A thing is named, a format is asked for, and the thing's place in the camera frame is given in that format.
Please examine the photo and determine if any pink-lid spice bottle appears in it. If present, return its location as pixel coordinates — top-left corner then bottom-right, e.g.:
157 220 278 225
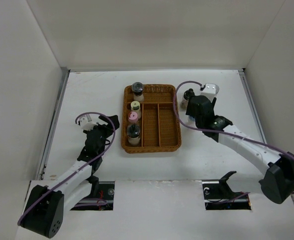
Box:
128 111 140 125

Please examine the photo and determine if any green-lid spice bottle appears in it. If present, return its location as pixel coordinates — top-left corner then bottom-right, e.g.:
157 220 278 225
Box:
130 100 141 114

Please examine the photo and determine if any brown wicker organizer basket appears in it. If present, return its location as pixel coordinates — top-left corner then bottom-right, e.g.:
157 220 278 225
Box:
121 84 182 154

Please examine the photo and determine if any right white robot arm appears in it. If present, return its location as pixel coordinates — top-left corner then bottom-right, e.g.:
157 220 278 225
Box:
186 95 294 204

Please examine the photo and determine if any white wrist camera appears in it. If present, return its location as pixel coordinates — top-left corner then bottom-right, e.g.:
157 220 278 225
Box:
200 83 216 102
79 114 96 131

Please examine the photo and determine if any black-knob beige spice jar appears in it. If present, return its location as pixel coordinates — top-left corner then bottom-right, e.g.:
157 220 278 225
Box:
127 123 141 146

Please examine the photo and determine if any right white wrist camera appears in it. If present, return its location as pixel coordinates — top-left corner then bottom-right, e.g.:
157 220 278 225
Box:
200 83 216 102

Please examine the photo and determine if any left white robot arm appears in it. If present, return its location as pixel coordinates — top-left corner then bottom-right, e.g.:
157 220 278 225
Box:
17 112 120 239

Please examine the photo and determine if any black-lid white spice jar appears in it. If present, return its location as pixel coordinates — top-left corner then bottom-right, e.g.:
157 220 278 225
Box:
131 82 144 103

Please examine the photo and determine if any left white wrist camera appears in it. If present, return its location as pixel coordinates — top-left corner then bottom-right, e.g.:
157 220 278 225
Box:
79 114 96 131

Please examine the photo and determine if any blue-label silver-lid seasoning bottle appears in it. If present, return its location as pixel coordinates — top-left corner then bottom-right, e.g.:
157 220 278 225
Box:
187 115 195 124

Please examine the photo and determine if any black-knob brown spice jar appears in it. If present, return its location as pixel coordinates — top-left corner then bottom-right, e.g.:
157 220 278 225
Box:
180 88 195 110

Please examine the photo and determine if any tall silver-lid seasoning bottle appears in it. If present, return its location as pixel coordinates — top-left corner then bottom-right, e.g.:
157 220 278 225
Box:
213 85 220 95

